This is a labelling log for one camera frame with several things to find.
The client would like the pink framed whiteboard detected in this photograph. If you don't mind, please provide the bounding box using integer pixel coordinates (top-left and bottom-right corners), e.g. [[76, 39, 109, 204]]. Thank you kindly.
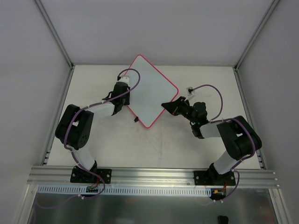
[[125, 55, 179, 128]]

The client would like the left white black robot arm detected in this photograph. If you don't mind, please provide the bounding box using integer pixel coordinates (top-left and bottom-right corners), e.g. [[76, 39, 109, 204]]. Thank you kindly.
[[55, 81, 130, 182]]

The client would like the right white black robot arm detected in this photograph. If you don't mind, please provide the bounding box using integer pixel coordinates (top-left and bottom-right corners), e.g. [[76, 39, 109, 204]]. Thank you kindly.
[[162, 97, 262, 185]]

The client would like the black object bottom edge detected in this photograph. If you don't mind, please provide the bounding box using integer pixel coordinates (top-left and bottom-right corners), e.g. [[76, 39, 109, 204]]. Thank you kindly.
[[218, 216, 229, 224]]

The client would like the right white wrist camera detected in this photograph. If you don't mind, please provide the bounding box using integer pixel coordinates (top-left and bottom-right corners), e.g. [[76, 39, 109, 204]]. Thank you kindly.
[[185, 87, 194, 101]]

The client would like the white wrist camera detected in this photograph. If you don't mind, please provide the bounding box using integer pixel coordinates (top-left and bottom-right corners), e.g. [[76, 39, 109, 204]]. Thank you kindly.
[[117, 76, 129, 86], [185, 87, 194, 101]]

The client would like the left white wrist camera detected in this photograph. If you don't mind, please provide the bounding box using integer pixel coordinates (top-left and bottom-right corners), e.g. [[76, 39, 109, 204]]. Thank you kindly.
[[117, 76, 129, 86]]

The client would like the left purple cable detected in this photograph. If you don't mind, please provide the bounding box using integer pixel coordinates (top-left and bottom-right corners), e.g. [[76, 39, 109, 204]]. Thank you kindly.
[[63, 68, 141, 199]]

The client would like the purple cable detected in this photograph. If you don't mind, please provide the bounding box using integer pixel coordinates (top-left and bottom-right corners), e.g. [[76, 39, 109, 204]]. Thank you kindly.
[[190, 84, 256, 203], [63, 68, 141, 199]]

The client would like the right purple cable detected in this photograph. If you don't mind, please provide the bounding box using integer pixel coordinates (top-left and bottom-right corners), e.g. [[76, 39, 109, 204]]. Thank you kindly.
[[190, 84, 256, 203]]

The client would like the left aluminium frame post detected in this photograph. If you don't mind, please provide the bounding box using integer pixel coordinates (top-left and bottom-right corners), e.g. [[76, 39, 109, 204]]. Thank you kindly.
[[35, 0, 75, 69]]

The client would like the aluminium frame post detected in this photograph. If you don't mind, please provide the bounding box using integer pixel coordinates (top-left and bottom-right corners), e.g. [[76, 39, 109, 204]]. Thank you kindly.
[[35, 0, 75, 69], [235, 0, 281, 70]]

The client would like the right aluminium frame post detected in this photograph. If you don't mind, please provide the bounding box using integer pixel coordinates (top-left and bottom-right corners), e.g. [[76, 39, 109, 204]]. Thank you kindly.
[[235, 0, 281, 70]]

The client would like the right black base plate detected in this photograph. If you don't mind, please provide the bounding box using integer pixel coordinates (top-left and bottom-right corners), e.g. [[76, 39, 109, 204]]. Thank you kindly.
[[193, 170, 236, 186]]

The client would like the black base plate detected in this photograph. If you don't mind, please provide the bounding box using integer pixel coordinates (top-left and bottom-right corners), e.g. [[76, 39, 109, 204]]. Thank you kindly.
[[70, 166, 112, 184], [193, 170, 236, 186]]

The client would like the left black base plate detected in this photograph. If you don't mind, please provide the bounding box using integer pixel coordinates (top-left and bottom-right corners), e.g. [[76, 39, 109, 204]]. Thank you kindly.
[[70, 166, 112, 184]]

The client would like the white slotted cable duct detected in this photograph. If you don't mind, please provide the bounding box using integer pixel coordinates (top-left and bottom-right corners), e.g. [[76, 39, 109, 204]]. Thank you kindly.
[[37, 185, 212, 197]]

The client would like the aluminium mounting rail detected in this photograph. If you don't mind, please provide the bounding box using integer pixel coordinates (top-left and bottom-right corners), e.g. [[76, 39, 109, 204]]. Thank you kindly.
[[27, 166, 281, 189]]

